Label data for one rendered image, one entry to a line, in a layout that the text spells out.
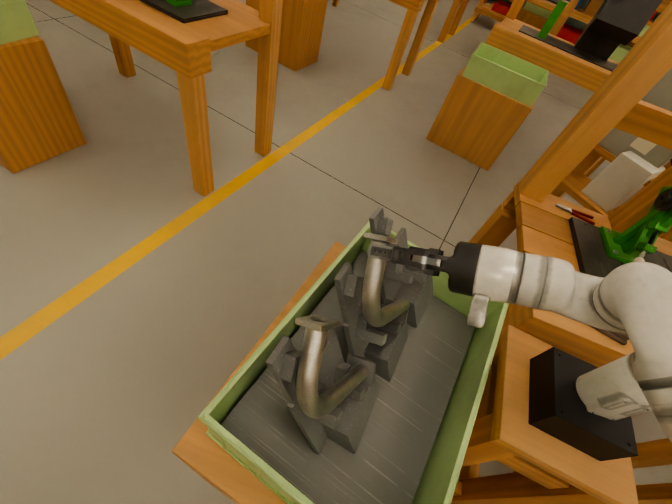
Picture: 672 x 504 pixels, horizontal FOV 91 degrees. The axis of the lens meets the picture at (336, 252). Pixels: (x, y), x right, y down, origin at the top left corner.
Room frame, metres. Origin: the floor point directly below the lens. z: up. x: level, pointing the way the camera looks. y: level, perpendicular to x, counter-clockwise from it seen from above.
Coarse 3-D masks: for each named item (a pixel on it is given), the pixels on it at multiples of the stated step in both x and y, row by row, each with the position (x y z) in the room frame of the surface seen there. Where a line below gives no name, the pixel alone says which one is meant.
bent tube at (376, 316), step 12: (372, 240) 0.36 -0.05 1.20; (384, 240) 0.35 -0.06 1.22; (396, 240) 0.39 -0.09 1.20; (372, 264) 0.33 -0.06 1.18; (384, 264) 0.34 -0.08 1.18; (372, 276) 0.32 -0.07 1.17; (372, 288) 0.31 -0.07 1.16; (372, 300) 0.30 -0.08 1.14; (396, 300) 0.41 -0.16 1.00; (372, 312) 0.29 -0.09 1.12; (384, 312) 0.33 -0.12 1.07; (396, 312) 0.36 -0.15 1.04; (372, 324) 0.29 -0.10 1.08; (384, 324) 0.31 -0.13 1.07
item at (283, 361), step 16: (336, 336) 0.28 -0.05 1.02; (272, 352) 0.17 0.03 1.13; (288, 352) 0.18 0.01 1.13; (336, 352) 0.26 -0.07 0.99; (272, 368) 0.15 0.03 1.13; (288, 368) 0.16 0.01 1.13; (320, 368) 0.21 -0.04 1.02; (288, 384) 0.15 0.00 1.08; (288, 400) 0.14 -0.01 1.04; (352, 400) 0.21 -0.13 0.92; (368, 400) 0.23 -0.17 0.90; (304, 416) 0.14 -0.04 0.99; (352, 416) 0.18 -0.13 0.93; (368, 416) 0.21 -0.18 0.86; (304, 432) 0.13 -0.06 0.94; (320, 432) 0.14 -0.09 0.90; (336, 432) 0.15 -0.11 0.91; (352, 432) 0.16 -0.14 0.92; (320, 448) 0.13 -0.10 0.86; (352, 448) 0.14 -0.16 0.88
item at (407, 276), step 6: (390, 264) 0.50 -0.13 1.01; (396, 264) 0.50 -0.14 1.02; (390, 270) 0.49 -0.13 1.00; (396, 270) 0.49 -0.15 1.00; (408, 270) 0.55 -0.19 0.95; (390, 276) 0.48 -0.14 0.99; (396, 276) 0.48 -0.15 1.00; (402, 276) 0.48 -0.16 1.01; (408, 276) 0.47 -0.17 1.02; (414, 276) 0.54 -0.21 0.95; (420, 276) 0.54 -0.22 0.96; (426, 276) 0.55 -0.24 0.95; (408, 282) 0.46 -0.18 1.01
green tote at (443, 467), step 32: (352, 256) 0.60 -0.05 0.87; (320, 288) 0.43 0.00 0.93; (448, 288) 0.59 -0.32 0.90; (288, 320) 0.30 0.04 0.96; (256, 352) 0.22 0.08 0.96; (480, 352) 0.42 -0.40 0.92; (480, 384) 0.32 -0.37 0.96; (224, 416) 0.13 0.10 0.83; (448, 416) 0.27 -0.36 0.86; (224, 448) 0.08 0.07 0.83; (448, 448) 0.19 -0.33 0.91; (448, 480) 0.13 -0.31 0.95
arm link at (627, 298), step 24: (624, 264) 0.31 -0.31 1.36; (648, 264) 0.31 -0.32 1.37; (600, 288) 0.30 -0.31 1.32; (624, 288) 0.28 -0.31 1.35; (648, 288) 0.28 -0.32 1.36; (600, 312) 0.29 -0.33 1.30; (624, 312) 0.26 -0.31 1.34; (648, 312) 0.26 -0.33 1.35; (648, 336) 0.24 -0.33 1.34; (648, 360) 0.22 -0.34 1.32; (648, 384) 0.21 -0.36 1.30
